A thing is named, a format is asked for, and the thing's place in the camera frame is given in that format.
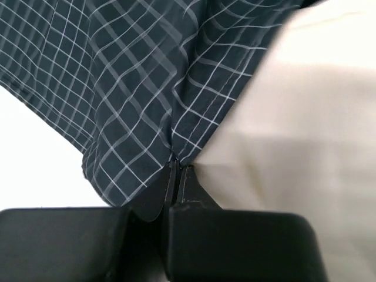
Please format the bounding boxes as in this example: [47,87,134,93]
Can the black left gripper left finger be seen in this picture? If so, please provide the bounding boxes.
[1,166,174,281]

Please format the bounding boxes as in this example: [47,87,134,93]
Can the cream white pillow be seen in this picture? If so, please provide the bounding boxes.
[194,1,375,281]

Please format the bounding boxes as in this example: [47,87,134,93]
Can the dark plaid pillowcase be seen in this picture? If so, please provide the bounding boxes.
[1,0,308,206]

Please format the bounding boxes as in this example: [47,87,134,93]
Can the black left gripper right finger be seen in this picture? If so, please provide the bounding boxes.
[167,166,328,281]

